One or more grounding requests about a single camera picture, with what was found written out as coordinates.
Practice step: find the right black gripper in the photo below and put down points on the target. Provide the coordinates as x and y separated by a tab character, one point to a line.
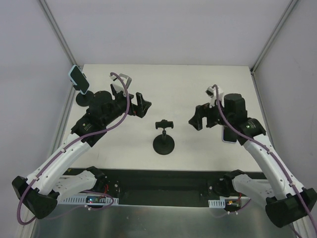
206	116

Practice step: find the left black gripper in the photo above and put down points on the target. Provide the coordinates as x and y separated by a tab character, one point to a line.
132	104

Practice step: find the phone with lilac case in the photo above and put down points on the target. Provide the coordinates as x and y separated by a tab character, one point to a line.
228	135

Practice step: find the black phone stand corner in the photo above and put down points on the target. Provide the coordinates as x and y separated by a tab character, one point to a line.
164	144

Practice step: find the black phone stand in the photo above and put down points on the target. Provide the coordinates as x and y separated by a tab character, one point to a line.
83	100

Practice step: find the phone with light blue case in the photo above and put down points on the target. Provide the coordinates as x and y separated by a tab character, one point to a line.
78	79

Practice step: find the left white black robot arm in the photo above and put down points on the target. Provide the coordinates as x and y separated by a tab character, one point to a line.
43	189

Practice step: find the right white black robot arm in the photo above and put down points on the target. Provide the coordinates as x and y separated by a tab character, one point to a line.
286	200

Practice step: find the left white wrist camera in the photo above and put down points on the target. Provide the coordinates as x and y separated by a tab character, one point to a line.
119	83

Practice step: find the right aluminium frame rail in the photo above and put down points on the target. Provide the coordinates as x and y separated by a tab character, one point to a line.
261	103

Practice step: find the aluminium frame rail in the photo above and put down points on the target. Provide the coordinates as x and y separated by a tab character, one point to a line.
61	126
261	103

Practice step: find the left aluminium frame rail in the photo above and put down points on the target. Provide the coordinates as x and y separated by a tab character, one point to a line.
61	126

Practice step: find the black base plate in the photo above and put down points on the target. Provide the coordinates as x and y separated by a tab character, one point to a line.
159	188

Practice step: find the right white cable duct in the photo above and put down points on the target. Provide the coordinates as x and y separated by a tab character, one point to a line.
217	203

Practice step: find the white cable duct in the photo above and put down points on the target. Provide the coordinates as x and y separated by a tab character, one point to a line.
89	200
217	203

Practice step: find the left white cable duct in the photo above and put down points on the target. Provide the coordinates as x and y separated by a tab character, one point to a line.
89	200

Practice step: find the left aluminium frame post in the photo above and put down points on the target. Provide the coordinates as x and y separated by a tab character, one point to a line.
57	31

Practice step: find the aluminium frame post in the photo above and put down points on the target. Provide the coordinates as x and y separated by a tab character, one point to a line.
272	37
57	31

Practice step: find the right aluminium frame post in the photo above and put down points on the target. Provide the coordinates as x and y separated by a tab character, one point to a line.
272	37

